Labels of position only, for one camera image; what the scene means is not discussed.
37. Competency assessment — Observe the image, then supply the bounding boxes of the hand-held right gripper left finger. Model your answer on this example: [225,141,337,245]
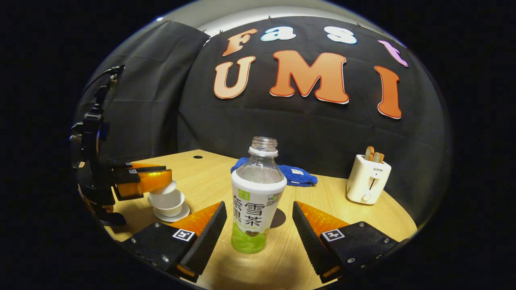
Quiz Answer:
[121,201,228,283]

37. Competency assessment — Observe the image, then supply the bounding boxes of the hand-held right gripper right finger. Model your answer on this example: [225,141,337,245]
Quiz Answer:
[292,201,408,284]

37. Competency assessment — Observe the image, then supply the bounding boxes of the dark brown round coaster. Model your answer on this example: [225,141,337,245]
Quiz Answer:
[269,208,287,229]

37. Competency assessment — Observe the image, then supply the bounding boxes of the white teacup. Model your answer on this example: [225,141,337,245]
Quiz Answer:
[147,189,186,217]

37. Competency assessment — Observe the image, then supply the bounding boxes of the clear water bottle green label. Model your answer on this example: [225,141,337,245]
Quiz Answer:
[231,136,287,254]

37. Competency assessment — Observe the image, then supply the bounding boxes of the white saucer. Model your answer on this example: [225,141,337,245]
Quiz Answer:
[152,201,191,223]

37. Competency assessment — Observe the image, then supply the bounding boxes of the blue folded cloth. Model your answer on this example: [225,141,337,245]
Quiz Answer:
[231,157,318,187]

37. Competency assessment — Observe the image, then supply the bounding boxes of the white toaster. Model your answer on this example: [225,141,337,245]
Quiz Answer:
[346,154,392,205]

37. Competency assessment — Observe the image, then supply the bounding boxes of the black backdrop cloth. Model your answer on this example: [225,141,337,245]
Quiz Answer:
[75,16,452,226]

